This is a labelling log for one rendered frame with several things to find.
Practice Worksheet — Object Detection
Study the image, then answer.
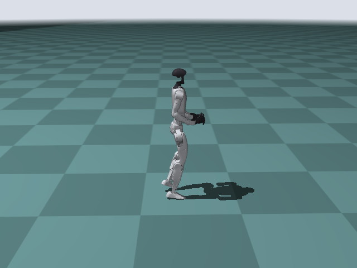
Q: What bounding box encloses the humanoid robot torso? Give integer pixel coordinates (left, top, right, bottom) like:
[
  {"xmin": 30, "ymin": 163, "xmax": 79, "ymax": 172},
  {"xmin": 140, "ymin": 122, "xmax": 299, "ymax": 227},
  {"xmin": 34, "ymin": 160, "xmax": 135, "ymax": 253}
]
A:
[{"xmin": 170, "ymin": 86, "xmax": 187, "ymax": 135}]

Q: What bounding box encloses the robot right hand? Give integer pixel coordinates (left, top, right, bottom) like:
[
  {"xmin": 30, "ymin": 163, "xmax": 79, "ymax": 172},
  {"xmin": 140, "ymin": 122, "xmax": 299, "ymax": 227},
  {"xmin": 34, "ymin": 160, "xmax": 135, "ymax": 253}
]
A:
[{"xmin": 192, "ymin": 113, "xmax": 204, "ymax": 124}]

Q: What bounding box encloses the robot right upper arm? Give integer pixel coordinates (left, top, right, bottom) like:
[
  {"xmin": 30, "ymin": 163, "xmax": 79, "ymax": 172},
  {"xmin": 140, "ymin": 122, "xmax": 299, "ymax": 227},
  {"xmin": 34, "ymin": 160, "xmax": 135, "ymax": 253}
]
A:
[{"xmin": 172, "ymin": 90, "xmax": 184, "ymax": 117}]

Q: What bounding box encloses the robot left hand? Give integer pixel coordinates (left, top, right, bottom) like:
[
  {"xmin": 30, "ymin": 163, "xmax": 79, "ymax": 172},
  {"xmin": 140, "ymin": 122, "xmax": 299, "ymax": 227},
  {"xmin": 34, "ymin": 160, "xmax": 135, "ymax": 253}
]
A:
[{"xmin": 190, "ymin": 113, "xmax": 205, "ymax": 125}]

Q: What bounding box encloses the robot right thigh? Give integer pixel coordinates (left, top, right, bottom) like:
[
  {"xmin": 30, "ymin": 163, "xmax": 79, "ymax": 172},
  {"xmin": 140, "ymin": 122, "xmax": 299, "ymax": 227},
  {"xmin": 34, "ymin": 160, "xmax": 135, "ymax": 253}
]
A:
[{"xmin": 173, "ymin": 129, "xmax": 188, "ymax": 168}]

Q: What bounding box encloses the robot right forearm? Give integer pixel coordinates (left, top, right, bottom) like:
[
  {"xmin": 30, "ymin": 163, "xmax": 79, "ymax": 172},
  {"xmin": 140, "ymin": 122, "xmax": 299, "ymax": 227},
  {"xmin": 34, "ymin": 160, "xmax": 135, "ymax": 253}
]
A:
[{"xmin": 173, "ymin": 113, "xmax": 196, "ymax": 125}]

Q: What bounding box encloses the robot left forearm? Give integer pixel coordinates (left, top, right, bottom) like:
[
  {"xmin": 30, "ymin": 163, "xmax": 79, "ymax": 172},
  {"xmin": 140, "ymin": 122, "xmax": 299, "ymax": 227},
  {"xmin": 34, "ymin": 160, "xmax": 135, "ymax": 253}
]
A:
[{"xmin": 185, "ymin": 111, "xmax": 193, "ymax": 119}]

